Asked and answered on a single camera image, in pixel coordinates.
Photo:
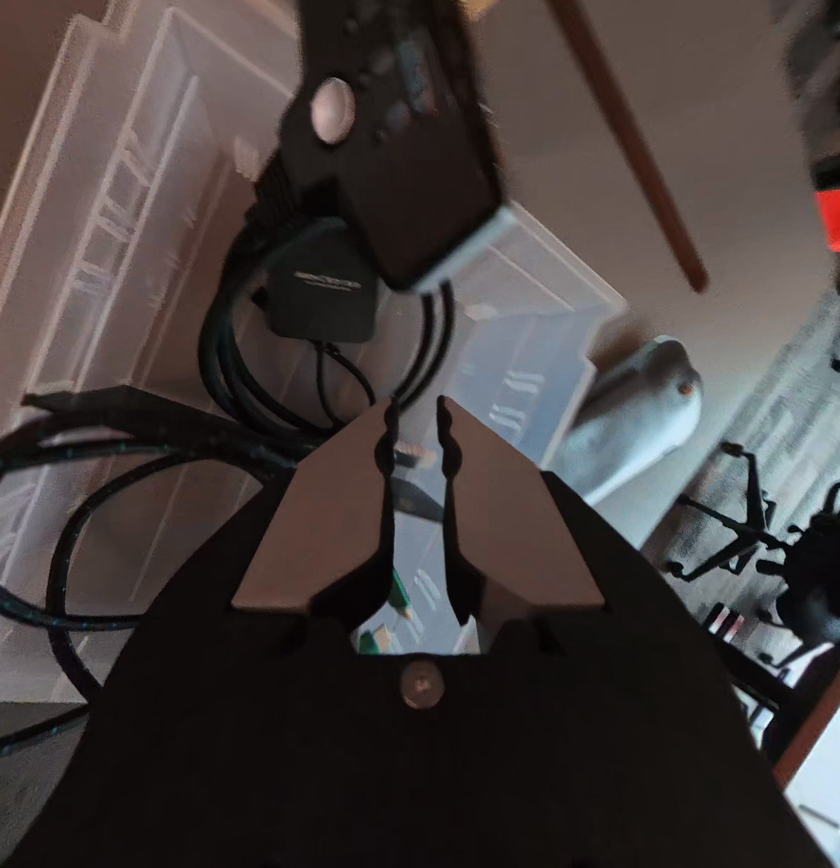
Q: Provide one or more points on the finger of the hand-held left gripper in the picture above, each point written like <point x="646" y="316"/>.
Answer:
<point x="420" y="224"/>

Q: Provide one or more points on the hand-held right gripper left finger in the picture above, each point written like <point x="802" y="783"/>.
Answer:
<point x="325" y="536"/>

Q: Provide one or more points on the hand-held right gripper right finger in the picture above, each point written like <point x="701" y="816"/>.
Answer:
<point x="521" y="536"/>

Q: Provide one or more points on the dark grey USB hub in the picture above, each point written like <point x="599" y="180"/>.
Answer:
<point x="321" y="305"/>

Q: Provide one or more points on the clear plastic bin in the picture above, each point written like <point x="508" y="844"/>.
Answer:
<point x="155" y="203"/>

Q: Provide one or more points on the pale grey rounded object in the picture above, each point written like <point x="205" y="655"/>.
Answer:
<point x="630" y="420"/>

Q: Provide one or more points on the group of black office chairs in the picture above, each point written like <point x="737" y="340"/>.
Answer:
<point x="819" y="569"/>

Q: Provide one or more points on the orange red post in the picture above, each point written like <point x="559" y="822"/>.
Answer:
<point x="836" y="220"/>

